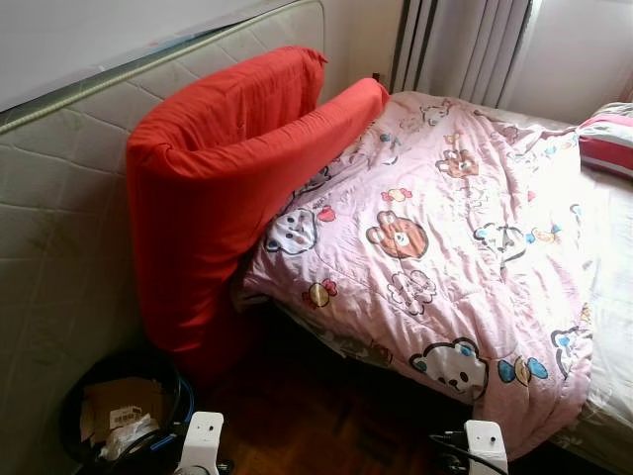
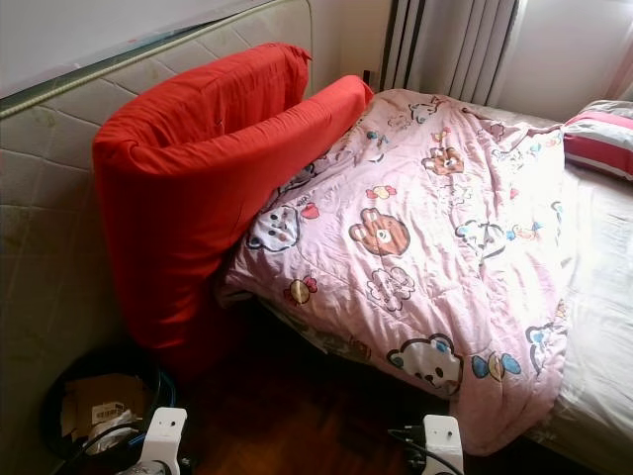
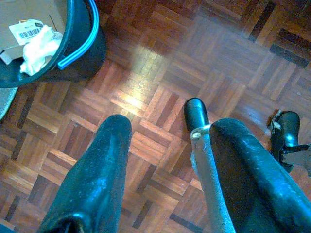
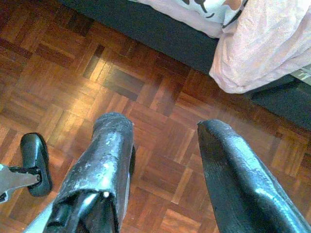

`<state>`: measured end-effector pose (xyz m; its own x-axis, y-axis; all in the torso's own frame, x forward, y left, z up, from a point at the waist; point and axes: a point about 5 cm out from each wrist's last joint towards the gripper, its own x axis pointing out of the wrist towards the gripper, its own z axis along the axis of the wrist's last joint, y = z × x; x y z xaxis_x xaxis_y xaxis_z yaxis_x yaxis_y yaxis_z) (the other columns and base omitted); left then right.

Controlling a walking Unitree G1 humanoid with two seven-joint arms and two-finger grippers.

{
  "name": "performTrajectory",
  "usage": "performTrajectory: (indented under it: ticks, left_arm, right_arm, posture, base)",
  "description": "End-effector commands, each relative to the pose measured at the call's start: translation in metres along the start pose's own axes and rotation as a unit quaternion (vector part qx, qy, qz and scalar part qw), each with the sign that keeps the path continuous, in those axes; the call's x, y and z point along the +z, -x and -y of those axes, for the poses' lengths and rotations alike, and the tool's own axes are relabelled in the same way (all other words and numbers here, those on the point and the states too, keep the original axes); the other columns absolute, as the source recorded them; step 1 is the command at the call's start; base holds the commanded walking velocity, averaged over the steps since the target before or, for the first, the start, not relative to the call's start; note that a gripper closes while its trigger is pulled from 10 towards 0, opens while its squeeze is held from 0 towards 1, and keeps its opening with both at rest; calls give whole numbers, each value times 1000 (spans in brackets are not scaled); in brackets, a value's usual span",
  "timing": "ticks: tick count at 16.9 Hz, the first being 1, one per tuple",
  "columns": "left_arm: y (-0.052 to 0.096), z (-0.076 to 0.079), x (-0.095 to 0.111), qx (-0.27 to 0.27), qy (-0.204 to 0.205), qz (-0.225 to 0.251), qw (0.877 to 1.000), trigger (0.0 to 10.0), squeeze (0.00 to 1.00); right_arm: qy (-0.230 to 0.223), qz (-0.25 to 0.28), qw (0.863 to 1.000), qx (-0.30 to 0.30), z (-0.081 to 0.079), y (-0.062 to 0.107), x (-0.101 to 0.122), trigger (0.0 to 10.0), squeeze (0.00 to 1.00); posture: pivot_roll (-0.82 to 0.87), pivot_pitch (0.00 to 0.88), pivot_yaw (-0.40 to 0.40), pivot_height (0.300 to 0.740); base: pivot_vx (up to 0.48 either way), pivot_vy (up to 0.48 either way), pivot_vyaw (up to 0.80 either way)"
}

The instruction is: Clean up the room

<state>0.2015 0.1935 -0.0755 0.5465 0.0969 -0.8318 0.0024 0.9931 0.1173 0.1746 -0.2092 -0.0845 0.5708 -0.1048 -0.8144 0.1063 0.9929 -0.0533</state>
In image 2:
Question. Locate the beige quilted upright mattress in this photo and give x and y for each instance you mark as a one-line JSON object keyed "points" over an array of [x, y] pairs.
{"points": [[45, 198]]}

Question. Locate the black round waste bin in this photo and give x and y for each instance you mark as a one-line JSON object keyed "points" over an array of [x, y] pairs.
{"points": [[74, 381]]}

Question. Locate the red folded mattress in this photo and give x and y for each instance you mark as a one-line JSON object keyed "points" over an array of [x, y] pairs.
{"points": [[188, 188]]}

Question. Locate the brown cardboard with label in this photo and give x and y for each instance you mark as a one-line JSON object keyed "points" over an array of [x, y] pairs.
{"points": [[101, 404]]}

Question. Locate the pink cartoon bear quilt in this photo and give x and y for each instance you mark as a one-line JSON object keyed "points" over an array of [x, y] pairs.
{"points": [[425, 247]]}

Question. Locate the grey pleated curtain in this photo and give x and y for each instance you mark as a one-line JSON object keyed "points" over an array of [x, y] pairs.
{"points": [[455, 49]]}

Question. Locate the pink striped pillow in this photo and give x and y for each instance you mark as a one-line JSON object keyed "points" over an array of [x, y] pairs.
{"points": [[598, 139]]}

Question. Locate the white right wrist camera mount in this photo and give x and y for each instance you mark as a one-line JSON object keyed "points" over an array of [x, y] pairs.
{"points": [[442, 445]]}

